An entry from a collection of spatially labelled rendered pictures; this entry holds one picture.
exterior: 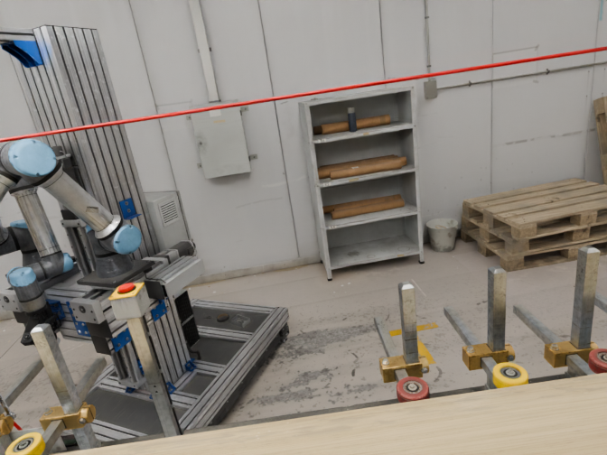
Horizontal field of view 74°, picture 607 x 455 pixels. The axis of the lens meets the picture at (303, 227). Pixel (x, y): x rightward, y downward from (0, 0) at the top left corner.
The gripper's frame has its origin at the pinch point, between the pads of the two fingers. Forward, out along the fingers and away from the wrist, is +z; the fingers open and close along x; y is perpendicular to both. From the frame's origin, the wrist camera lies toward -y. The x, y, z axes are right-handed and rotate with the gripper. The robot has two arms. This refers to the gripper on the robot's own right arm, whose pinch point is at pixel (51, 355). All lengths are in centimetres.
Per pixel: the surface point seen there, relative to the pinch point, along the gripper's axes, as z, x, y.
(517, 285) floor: 83, -259, 135
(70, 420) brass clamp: -2.5, -28.8, -39.9
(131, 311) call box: -35, -56, -41
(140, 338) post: -25, -55, -39
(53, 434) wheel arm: -2, -27, -45
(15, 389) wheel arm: -2.9, -1.7, -22.2
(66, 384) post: -14, -31, -39
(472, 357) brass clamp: -4, -146, -40
